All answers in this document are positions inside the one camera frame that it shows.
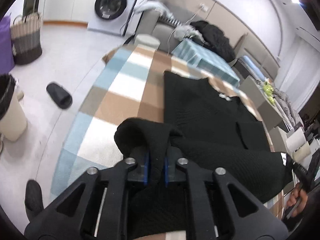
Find black jacket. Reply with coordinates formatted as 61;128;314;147
190;20;235;62

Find black slipper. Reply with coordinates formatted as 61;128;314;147
25;179;45;222
46;82;73;109

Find light grey garment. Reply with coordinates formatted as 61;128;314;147
132;1;175;18

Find white curtain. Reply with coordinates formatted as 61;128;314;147
282;27;320;110

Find purple bag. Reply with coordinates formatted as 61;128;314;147
0;15;15;73

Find beige low bench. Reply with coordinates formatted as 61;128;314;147
257;100;288;134

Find cream trash bin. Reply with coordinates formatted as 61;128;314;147
0;74;28;142

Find beige padded headboard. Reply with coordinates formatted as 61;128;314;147
232;34;280;68

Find grey blanket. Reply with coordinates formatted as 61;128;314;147
274;89;303;130

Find person's right hand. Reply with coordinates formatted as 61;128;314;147
286;184;309;218

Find round grey stool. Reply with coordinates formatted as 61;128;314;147
134;34;160;49

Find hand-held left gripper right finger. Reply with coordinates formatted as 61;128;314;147
163;149;299;240

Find plaid tablecloth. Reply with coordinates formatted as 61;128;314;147
50;44;284;240

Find beige cube cabinet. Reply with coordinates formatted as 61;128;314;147
240;76;273;110

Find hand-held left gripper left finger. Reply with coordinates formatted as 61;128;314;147
24;147;150;240

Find yellow-green toy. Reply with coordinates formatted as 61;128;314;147
260;81;275;105

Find white base cabinets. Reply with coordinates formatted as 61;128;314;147
44;0;100;27

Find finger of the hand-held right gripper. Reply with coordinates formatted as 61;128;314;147
285;154;309;180

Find blue checked tablecloth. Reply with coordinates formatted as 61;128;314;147
172;39;240;87

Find blue pillow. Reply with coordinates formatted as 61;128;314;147
244;56;265;80

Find woven laundry basket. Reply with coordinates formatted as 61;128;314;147
10;12;43;65

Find grey sofa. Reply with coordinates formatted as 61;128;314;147
139;0;248;63

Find white washing machine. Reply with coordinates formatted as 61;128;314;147
87;0;145;37

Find grey white garment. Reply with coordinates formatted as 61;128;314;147
175;25;202;40

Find black t-shirt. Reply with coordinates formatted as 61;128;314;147
114;70;294;240

